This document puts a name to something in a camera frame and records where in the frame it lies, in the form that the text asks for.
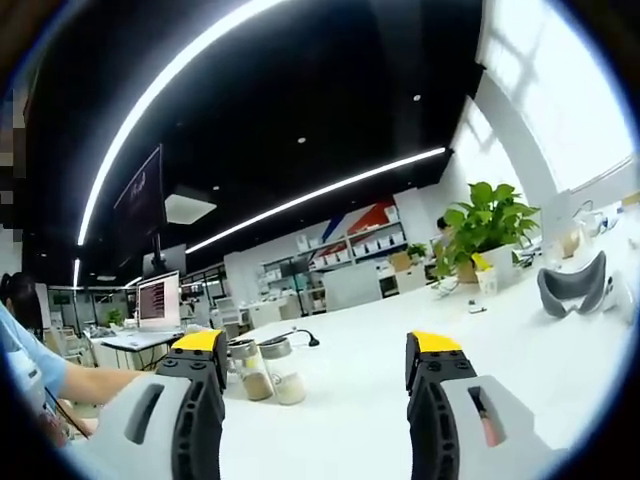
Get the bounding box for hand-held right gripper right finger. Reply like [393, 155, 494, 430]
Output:
[405, 329, 566, 480]

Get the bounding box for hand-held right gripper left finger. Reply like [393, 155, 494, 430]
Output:
[74, 328, 229, 480]

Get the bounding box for tall seasoning bottle brown powder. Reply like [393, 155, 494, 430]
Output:
[228, 338, 275, 402]

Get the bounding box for tall seasoning bottle white powder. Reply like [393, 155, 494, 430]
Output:
[259, 336, 307, 406]

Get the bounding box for white side desk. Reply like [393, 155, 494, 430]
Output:
[99, 329, 184, 351]

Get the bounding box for computer monitor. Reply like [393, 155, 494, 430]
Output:
[136, 269, 181, 334]

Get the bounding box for white paper cup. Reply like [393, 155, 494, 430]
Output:
[474, 267, 500, 296]

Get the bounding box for person's upper body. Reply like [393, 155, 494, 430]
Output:
[0, 272, 69, 436]

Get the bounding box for grey headset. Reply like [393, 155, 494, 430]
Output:
[537, 249, 609, 319]

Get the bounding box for black gooseneck microphone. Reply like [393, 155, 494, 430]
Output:
[279, 327, 321, 349]

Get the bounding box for grey partition panel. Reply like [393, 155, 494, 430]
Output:
[322, 262, 384, 314]

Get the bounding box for potted green plant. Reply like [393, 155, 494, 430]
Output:
[432, 181, 542, 289]

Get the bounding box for shelf with white boxes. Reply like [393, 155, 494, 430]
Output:
[259, 204, 406, 281]

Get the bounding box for ceiling air conditioner panel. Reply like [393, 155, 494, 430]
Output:
[163, 184, 218, 226]

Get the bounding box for hanging dark screen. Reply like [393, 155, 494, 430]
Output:
[113, 143, 169, 239]

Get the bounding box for straight ceiling light strip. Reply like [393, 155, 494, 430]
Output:
[185, 147, 446, 255]

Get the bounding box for long curved ceiling light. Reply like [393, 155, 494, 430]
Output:
[77, 0, 286, 246]

